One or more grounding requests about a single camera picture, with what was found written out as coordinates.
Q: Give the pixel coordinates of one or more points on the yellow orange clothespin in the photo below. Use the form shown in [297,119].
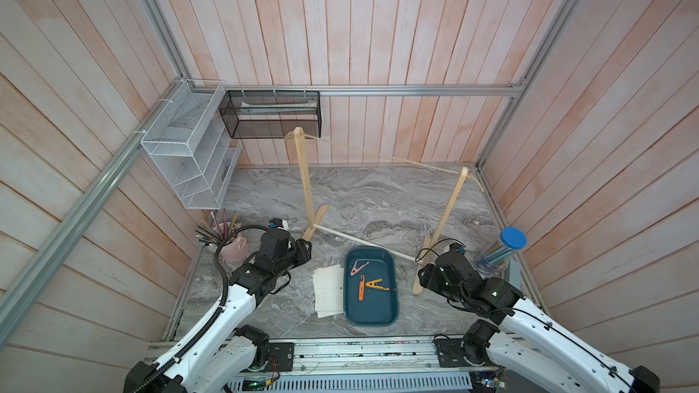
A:
[375,284]

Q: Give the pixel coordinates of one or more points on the white wire mesh shelf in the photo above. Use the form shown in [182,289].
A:
[190,145]

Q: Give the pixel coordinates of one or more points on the dark orange clothespin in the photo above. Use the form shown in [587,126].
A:
[362,286]

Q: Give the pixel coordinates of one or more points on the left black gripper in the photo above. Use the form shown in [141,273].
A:
[302,253]

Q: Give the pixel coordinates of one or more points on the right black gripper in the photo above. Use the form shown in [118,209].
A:
[430,277]

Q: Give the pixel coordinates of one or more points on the black mesh basket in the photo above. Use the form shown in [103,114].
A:
[270,114]

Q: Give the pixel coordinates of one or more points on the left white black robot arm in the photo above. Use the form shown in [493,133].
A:
[219,346]

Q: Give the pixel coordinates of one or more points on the blue lid clear jar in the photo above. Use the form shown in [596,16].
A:
[508,242]

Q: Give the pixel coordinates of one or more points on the wooden drying rack frame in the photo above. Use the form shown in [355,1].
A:
[399,208]

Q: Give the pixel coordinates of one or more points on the pink pencil cup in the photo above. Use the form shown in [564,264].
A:
[217,224]

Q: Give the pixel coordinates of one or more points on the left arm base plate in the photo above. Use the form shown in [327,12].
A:
[276,357]

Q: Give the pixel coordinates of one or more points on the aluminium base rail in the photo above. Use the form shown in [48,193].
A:
[365,355]

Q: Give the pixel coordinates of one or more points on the pink clothespin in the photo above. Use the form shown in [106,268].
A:
[357,267]

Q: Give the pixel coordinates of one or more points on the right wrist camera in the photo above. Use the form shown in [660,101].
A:
[457,247]

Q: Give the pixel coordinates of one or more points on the white postcard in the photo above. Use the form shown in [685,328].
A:
[328,289]

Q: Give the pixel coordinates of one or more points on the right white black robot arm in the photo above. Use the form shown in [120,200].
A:
[513,333]

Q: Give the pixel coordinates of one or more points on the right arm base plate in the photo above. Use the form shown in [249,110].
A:
[452,354]

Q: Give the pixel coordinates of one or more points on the dark teal plastic tray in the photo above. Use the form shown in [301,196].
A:
[379,308]

